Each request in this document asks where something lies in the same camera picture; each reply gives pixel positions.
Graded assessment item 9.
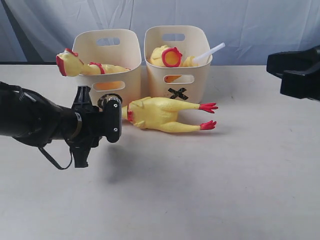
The yellow rubber chicken front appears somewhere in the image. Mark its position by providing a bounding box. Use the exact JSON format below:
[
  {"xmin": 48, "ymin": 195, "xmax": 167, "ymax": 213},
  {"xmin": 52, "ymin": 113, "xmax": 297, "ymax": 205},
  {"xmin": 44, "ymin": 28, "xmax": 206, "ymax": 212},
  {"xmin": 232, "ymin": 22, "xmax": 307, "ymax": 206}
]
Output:
[{"xmin": 56, "ymin": 48, "xmax": 131, "ymax": 92}]

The blue backdrop curtain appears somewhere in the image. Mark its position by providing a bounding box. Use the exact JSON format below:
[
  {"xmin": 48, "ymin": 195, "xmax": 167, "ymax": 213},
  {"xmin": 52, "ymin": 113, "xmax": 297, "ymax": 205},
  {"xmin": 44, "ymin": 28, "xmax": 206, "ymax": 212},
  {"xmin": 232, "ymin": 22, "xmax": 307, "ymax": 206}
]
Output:
[{"xmin": 0, "ymin": 0, "xmax": 320, "ymax": 65}]

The headless yellow rubber chicken body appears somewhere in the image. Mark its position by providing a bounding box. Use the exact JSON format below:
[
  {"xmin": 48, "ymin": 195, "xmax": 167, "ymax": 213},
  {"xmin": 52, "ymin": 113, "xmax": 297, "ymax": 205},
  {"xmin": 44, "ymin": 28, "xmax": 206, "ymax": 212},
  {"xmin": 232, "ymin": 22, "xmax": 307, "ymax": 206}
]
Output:
[{"xmin": 149, "ymin": 45, "xmax": 183, "ymax": 68}]

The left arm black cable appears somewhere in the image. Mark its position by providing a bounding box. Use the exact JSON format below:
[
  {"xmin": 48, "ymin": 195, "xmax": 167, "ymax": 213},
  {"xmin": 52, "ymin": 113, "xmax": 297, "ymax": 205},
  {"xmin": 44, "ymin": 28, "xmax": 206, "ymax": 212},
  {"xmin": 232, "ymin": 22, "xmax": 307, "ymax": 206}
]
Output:
[{"xmin": 0, "ymin": 83, "xmax": 73, "ymax": 170}]

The cream bin marked O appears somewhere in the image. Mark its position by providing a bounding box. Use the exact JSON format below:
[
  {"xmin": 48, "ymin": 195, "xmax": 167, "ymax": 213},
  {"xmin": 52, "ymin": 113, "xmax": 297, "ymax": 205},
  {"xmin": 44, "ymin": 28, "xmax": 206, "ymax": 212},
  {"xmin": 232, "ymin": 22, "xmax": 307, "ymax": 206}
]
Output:
[{"xmin": 72, "ymin": 29, "xmax": 142, "ymax": 106}]

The chicken head with white squeaker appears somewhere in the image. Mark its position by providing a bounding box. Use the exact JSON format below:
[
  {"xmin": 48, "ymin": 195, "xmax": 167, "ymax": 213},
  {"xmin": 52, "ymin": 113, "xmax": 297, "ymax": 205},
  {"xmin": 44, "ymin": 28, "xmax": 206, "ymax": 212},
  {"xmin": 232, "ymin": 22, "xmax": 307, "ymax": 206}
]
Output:
[{"xmin": 182, "ymin": 42, "xmax": 226, "ymax": 67}]

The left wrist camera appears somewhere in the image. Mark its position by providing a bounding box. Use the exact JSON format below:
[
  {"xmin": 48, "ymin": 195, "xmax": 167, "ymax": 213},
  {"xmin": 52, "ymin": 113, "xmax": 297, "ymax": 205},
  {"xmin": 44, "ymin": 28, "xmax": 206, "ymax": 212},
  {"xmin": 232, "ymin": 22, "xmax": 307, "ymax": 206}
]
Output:
[{"xmin": 97, "ymin": 93, "xmax": 122, "ymax": 143}]

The cream bin marked X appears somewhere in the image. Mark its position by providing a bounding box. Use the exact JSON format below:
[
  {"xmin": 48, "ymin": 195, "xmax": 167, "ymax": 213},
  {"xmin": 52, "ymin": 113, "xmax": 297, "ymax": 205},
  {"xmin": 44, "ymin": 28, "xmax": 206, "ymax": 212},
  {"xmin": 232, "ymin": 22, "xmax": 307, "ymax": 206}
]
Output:
[{"xmin": 144, "ymin": 25, "xmax": 213, "ymax": 103}]

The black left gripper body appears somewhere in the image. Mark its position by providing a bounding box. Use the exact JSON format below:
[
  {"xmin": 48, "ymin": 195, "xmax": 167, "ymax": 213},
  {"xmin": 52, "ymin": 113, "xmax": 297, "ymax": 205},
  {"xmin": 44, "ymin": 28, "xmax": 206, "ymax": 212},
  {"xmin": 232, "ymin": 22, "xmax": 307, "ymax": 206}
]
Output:
[{"xmin": 62, "ymin": 104, "xmax": 104, "ymax": 148}]

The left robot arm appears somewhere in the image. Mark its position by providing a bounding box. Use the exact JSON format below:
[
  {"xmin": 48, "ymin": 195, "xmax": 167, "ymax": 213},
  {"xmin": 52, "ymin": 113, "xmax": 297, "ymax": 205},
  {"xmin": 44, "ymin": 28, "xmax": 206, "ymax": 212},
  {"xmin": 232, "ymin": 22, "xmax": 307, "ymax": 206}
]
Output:
[{"xmin": 0, "ymin": 82, "xmax": 107, "ymax": 170}]

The yellow rubber chicken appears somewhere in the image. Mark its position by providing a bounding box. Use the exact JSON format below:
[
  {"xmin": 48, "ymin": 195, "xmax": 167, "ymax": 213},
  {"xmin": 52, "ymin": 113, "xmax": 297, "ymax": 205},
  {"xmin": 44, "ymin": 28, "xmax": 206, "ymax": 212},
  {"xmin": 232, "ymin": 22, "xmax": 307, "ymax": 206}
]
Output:
[
  {"xmin": 121, "ymin": 96, "xmax": 218, "ymax": 133},
  {"xmin": 56, "ymin": 48, "xmax": 131, "ymax": 92}
]

